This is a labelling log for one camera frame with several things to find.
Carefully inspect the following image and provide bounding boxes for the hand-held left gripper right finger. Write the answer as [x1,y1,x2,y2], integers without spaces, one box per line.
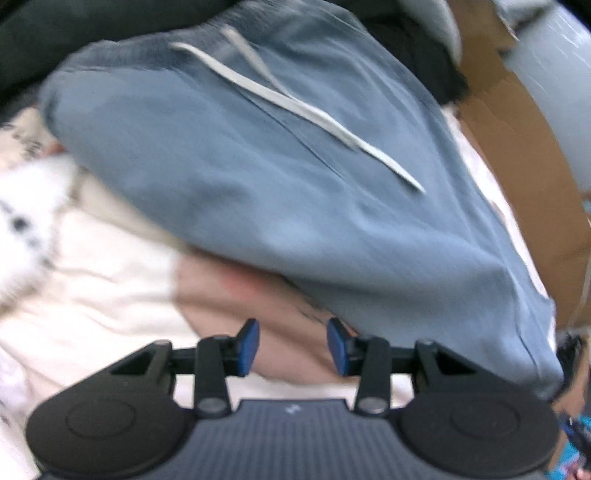
[325,316,476,418]

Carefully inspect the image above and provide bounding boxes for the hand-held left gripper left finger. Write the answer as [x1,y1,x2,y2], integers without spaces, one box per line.
[111,318,262,418]

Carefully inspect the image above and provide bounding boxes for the blue denim drawstring pants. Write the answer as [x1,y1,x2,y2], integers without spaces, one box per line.
[39,0,566,402]

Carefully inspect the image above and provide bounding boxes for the white bear print bed sheet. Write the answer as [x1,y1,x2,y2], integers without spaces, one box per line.
[0,102,559,480]

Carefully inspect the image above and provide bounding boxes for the low cardboard box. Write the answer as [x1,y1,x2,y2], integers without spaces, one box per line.
[445,0,591,333]

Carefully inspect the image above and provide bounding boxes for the white fluffy spotted cloth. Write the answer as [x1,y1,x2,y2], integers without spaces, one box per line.
[0,157,81,315]

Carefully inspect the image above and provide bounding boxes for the black garment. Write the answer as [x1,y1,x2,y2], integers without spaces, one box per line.
[355,9,469,107]

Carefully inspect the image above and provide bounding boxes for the grey wrapped appliance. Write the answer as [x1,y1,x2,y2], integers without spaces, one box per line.
[501,0,591,199]

